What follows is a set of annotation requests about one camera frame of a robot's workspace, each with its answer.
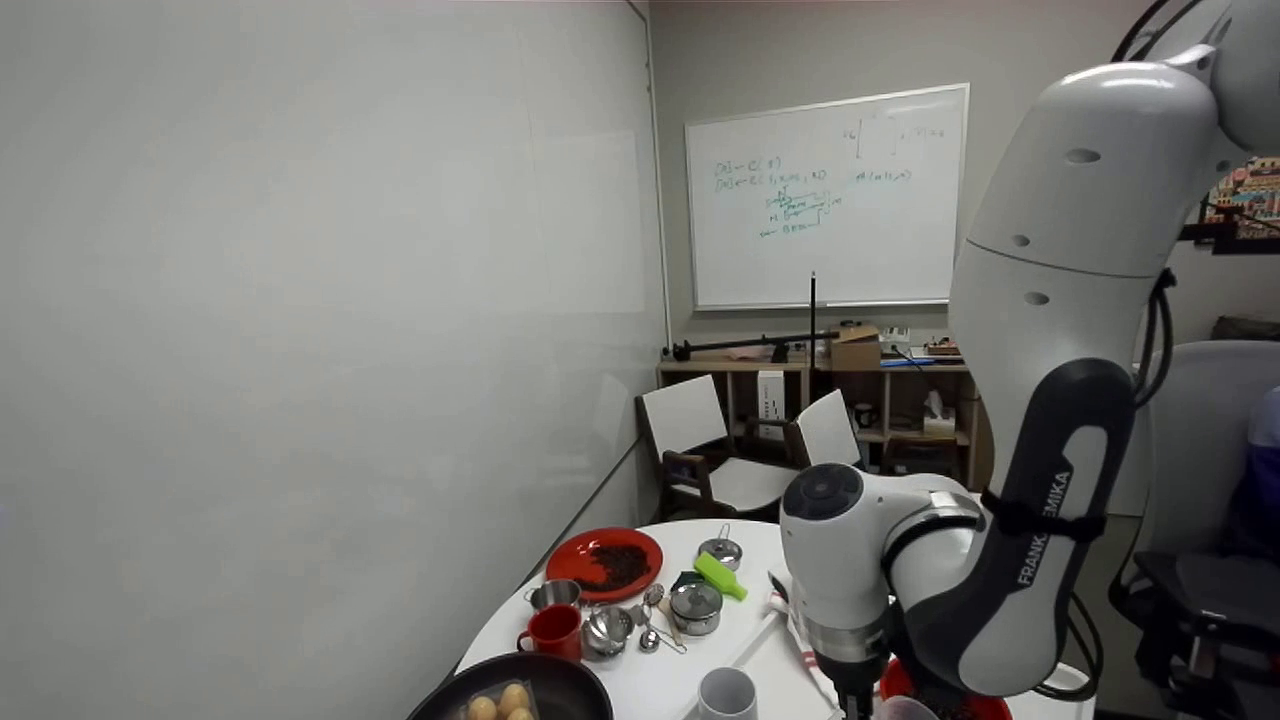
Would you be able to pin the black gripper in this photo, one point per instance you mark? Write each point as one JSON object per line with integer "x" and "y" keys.
{"x": 853, "y": 685}

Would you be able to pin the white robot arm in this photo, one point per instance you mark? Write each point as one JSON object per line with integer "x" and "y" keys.
{"x": 1049, "y": 291}

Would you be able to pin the red bowl on tray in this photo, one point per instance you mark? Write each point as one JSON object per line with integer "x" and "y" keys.
{"x": 896, "y": 683}

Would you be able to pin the small steel bowl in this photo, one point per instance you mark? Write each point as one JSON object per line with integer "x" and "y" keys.
{"x": 606, "y": 632}

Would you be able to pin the white red striped cloth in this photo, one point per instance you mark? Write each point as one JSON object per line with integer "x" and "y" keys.
{"x": 783, "y": 600}

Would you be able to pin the white mug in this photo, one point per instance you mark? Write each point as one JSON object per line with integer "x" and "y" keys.
{"x": 726, "y": 694}

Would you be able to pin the round steel tin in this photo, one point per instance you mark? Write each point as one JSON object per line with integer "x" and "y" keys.
{"x": 694, "y": 605}

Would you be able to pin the white plastic tray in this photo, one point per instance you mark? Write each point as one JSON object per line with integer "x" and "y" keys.
{"x": 785, "y": 694}

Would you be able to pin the steel measuring spoon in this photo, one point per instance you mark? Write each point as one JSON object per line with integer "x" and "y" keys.
{"x": 650, "y": 643}

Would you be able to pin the right white cushioned chair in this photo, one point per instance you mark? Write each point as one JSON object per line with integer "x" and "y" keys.
{"x": 829, "y": 433}

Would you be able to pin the white cushioned chair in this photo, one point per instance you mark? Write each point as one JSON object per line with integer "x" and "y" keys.
{"x": 829, "y": 433}
{"x": 712, "y": 465}

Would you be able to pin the left white cushioned chair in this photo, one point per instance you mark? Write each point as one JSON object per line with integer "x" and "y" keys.
{"x": 712, "y": 465}

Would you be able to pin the red plate with food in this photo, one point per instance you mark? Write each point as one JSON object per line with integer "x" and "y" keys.
{"x": 606, "y": 563}

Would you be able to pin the red mug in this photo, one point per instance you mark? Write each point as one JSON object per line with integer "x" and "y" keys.
{"x": 555, "y": 632}

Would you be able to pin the steel cup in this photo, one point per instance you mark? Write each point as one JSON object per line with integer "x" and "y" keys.
{"x": 555, "y": 593}

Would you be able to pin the black frying pan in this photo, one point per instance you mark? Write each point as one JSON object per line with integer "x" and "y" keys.
{"x": 517, "y": 688}

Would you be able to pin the black tripod stand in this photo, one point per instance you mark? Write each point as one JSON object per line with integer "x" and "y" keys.
{"x": 785, "y": 350}

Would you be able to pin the grey office chair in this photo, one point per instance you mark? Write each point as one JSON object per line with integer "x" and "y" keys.
{"x": 1205, "y": 615}

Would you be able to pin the wall whiteboard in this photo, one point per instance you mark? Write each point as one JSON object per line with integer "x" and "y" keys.
{"x": 848, "y": 202}

